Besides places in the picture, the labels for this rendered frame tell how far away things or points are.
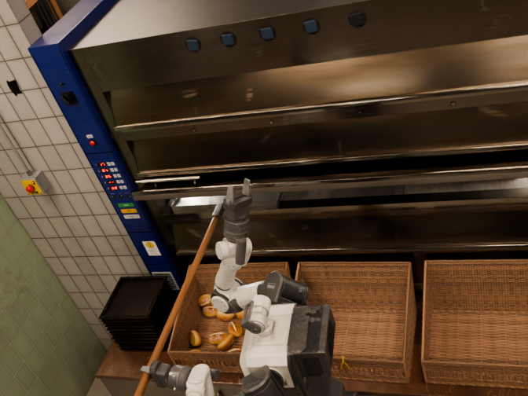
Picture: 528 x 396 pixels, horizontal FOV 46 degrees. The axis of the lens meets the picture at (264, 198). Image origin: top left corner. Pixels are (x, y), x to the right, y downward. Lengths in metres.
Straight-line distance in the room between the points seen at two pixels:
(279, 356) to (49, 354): 2.14
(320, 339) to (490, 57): 1.14
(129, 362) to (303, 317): 1.50
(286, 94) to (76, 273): 1.86
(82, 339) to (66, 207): 1.05
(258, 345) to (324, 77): 1.05
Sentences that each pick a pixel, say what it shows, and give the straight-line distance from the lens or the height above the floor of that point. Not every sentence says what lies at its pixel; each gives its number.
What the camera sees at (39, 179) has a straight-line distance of 3.29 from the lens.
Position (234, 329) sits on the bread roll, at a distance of 3.19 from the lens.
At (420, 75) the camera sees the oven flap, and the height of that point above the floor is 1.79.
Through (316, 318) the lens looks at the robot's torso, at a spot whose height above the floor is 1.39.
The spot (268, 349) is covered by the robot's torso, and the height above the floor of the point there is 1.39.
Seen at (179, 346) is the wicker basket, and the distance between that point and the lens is 3.22.
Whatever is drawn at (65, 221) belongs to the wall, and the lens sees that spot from 3.50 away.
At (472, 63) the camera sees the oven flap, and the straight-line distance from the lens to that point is 2.37.
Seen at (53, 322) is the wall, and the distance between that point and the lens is 3.92.
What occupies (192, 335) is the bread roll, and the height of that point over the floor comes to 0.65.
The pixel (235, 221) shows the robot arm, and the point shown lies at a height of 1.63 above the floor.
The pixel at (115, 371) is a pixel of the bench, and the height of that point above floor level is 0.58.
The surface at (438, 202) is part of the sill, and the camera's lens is 2.73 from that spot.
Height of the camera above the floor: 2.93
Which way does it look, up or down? 36 degrees down
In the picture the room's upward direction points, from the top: 19 degrees counter-clockwise
